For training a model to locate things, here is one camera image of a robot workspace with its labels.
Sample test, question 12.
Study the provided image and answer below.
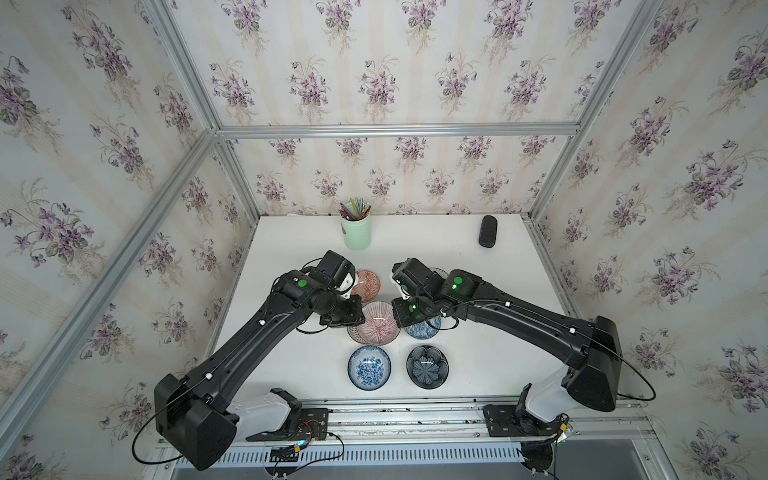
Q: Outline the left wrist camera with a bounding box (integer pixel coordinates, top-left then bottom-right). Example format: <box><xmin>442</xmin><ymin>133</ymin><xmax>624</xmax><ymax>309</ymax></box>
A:
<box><xmin>316</xmin><ymin>250</ymin><xmax>357</xmax><ymax>295</ymax></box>

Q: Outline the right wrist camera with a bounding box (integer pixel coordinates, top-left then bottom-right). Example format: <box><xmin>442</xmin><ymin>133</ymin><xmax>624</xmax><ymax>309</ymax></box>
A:
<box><xmin>391</xmin><ymin>258</ymin><xmax>445</xmax><ymax>299</ymax></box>

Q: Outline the red patterned bowl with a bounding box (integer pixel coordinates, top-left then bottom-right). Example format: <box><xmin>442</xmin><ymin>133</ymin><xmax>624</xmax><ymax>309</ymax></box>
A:
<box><xmin>352</xmin><ymin>269</ymin><xmax>381</xmax><ymax>303</ymax></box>

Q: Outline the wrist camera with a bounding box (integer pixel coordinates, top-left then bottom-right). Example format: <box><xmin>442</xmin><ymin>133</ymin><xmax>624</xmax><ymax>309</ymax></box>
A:
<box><xmin>316</xmin><ymin>250</ymin><xmax>357</xmax><ymax>295</ymax></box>
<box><xmin>391</xmin><ymin>258</ymin><xmax>445</xmax><ymax>299</ymax></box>

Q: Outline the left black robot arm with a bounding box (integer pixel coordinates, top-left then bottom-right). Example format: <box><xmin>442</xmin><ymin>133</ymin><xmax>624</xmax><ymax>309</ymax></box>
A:
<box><xmin>152</xmin><ymin>262</ymin><xmax>362</xmax><ymax>471</ymax></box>

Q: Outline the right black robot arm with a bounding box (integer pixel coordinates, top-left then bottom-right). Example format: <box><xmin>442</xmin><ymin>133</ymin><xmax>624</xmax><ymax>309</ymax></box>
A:
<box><xmin>391</xmin><ymin>258</ymin><xmax>622</xmax><ymax>429</ymax></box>

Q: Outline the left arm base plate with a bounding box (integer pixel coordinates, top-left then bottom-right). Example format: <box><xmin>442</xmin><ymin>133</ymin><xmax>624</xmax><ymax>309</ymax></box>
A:
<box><xmin>246</xmin><ymin>408</ymin><xmax>330</xmax><ymax>442</ymax></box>

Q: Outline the pink striped bowl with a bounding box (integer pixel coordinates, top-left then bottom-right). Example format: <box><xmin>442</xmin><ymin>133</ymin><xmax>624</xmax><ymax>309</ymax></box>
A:
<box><xmin>357</xmin><ymin>301</ymin><xmax>400</xmax><ymax>346</ymax></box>

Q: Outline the colourful straws bundle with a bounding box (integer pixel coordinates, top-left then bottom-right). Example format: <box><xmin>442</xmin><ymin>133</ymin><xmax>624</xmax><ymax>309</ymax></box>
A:
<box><xmin>338</xmin><ymin>197</ymin><xmax>372</xmax><ymax>222</ymax></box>

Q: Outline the aluminium mounting rail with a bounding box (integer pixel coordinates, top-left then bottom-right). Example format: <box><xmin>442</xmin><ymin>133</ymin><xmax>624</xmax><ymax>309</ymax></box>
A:
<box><xmin>149</xmin><ymin>395</ymin><xmax>655</xmax><ymax>448</ymax></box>

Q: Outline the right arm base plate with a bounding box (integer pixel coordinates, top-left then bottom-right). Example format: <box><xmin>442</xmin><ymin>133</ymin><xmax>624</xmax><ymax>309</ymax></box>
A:
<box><xmin>482</xmin><ymin>404</ymin><xmax>570</xmax><ymax>438</ymax></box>

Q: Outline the dark navy flower bowl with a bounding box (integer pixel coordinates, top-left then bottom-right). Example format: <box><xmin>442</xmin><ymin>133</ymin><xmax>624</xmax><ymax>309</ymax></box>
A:
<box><xmin>406</xmin><ymin>345</ymin><xmax>450</xmax><ymax>390</ymax></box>

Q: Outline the light green cup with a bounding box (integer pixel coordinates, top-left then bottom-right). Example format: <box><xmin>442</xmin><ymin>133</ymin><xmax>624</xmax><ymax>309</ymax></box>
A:
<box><xmin>341</xmin><ymin>216</ymin><xmax>372</xmax><ymax>251</ymax></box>

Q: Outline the black oblong case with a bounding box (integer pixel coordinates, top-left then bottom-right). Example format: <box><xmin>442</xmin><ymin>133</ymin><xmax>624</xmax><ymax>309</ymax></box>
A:
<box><xmin>478</xmin><ymin>215</ymin><xmax>498</xmax><ymax>249</ymax></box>

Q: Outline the blue damask patterned bowl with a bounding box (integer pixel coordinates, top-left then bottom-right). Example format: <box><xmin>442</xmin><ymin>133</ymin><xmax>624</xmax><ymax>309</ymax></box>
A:
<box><xmin>404</xmin><ymin>316</ymin><xmax>442</xmax><ymax>340</ymax></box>

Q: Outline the blue floral shallow bowl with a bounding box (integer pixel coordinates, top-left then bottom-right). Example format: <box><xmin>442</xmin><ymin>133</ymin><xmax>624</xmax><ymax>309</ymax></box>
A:
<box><xmin>347</xmin><ymin>345</ymin><xmax>392</xmax><ymax>391</ymax></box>

